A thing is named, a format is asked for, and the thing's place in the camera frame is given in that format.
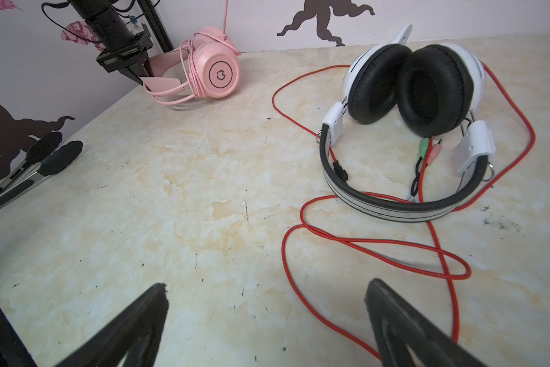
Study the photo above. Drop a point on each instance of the pink headphones with cable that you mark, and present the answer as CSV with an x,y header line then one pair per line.
x,y
205,66

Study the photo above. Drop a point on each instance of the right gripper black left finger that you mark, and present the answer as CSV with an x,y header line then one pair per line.
x,y
132,338

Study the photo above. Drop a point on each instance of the black tongs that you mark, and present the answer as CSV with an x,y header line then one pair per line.
x,y
44,159

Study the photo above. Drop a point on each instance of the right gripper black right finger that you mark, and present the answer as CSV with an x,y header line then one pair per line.
x,y
400,331

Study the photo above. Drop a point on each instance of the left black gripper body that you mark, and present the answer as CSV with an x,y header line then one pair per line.
x,y
124,43

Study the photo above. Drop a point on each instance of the white black headphones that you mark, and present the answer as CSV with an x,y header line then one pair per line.
x,y
435,88

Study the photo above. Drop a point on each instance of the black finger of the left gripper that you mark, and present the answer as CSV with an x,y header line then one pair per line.
x,y
138,70

